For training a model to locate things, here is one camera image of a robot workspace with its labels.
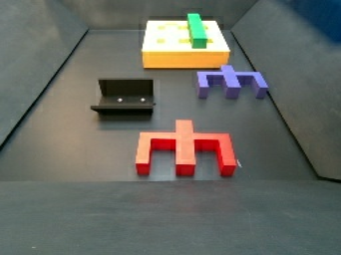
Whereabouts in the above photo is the yellow slotted board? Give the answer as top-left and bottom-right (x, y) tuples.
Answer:
(142, 21), (231, 69)

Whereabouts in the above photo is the red comb-shaped block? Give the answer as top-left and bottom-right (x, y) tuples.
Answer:
(137, 120), (237, 176)

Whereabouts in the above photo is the purple comb-shaped block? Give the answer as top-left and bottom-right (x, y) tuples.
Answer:
(196, 65), (269, 99)

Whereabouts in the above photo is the green long bar block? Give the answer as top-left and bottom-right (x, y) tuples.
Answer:
(187, 13), (208, 49)

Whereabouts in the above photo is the black angle bracket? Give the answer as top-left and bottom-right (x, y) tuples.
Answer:
(92, 78), (156, 115)

